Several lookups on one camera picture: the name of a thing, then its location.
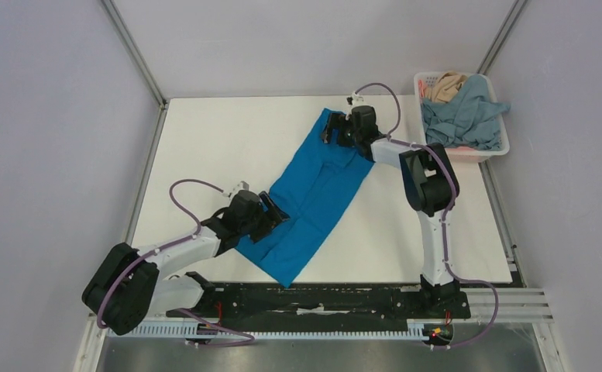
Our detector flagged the blue t-shirt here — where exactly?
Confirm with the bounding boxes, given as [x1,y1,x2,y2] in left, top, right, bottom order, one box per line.
[236,108,373,288]

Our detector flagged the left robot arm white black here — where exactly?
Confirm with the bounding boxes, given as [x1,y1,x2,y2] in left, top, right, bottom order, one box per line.
[81,190,291,336]

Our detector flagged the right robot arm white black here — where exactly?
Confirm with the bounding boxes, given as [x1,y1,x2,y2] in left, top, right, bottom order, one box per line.
[321,105,460,316]

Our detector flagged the white plastic laundry basket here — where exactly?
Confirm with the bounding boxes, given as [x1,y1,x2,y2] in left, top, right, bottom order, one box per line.
[411,71,511,163]

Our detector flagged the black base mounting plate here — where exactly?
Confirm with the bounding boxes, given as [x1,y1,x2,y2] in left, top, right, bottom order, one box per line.
[191,282,471,332]

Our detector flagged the beige t-shirt in basket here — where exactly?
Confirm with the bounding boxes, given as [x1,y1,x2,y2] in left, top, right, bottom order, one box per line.
[424,71,468,103]

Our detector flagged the grey-blue t-shirt in basket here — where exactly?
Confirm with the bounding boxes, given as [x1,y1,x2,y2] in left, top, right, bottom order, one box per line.
[421,74,511,151]

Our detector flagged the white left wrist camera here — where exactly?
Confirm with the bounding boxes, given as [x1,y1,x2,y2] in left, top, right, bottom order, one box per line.
[222,181,249,198]

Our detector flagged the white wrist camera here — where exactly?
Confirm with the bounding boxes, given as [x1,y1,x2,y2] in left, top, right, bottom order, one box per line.
[222,181,249,198]
[346,92,366,108]

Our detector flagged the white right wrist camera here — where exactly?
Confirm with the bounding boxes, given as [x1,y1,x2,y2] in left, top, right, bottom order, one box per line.
[346,92,366,108]

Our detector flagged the white slotted cable duct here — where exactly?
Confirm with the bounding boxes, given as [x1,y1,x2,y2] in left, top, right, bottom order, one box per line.
[122,319,429,342]

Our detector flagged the aluminium frame rail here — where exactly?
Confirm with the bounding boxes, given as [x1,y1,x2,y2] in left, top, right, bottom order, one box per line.
[100,283,553,329]

